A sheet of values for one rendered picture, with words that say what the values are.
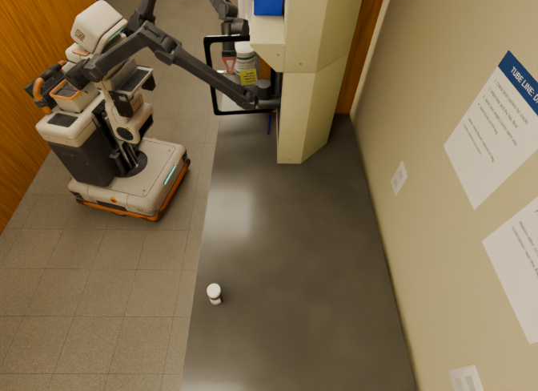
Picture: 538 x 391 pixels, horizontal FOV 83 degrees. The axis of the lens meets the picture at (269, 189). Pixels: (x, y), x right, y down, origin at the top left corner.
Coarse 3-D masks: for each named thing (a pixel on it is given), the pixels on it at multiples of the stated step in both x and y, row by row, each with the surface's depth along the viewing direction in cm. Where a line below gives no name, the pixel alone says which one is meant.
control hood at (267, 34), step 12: (252, 12) 111; (252, 24) 105; (264, 24) 105; (276, 24) 105; (252, 36) 100; (264, 36) 100; (276, 36) 100; (252, 48) 99; (264, 48) 99; (276, 48) 99; (264, 60) 102; (276, 60) 102
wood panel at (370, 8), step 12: (372, 0) 121; (360, 12) 125; (372, 12) 125; (360, 24) 128; (372, 24) 128; (360, 36) 133; (360, 48) 137; (348, 60) 141; (360, 60) 141; (348, 72) 146; (360, 72) 146; (348, 84) 152; (348, 96) 157; (336, 108) 163; (348, 108) 163
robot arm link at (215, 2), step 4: (212, 0) 130; (216, 0) 128; (220, 0) 128; (224, 0) 127; (228, 0) 131; (212, 4) 130; (216, 4) 129; (224, 4) 127; (228, 4) 127; (232, 4) 130; (216, 8) 130; (228, 8) 127; (232, 8) 129; (236, 8) 131; (228, 12) 128; (232, 12) 130; (236, 12) 132; (228, 16) 130; (232, 16) 132
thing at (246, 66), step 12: (216, 36) 123; (216, 48) 127; (228, 48) 128; (240, 48) 128; (216, 60) 131; (228, 60) 132; (240, 60) 133; (252, 60) 133; (228, 72) 136; (240, 72) 137; (252, 72) 138; (264, 72) 139; (240, 84) 142; (252, 84) 143; (216, 96) 146; (228, 108) 152; (240, 108) 153
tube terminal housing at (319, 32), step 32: (288, 0) 88; (320, 0) 87; (352, 0) 96; (288, 32) 94; (320, 32) 94; (352, 32) 108; (288, 64) 103; (320, 64) 105; (288, 96) 113; (320, 96) 118; (288, 128) 126; (320, 128) 136; (288, 160) 142
